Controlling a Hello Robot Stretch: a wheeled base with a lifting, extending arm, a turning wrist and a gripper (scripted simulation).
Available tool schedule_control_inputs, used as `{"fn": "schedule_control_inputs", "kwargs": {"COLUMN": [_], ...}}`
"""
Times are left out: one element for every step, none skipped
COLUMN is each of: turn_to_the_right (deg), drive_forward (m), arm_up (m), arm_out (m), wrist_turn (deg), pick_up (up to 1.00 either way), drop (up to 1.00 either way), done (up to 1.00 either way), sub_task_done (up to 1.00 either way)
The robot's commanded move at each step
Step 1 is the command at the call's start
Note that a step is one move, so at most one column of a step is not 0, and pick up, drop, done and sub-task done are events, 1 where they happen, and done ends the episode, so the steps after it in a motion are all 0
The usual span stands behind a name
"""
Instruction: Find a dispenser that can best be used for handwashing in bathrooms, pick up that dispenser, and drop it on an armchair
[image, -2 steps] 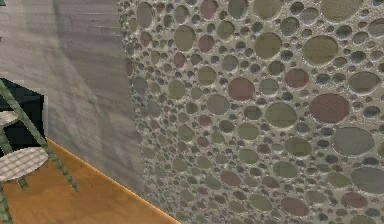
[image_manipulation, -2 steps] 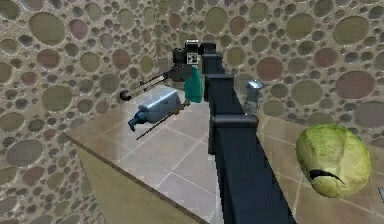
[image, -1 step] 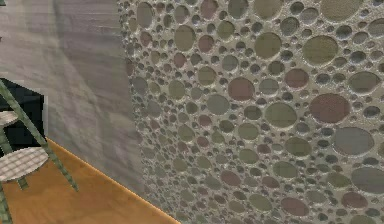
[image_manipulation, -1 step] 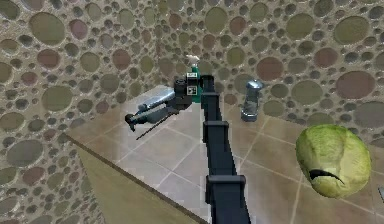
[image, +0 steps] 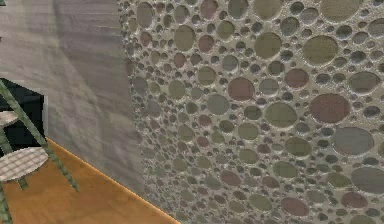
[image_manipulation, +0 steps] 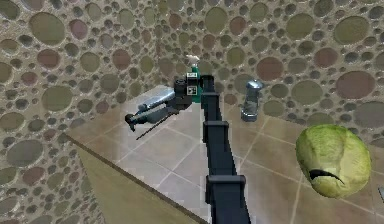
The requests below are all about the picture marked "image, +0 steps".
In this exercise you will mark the green tiered round shelf stand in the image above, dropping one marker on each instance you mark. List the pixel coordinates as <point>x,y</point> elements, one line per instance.
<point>23,161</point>

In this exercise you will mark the black fireplace opening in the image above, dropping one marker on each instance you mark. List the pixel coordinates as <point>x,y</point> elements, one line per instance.
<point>28,110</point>

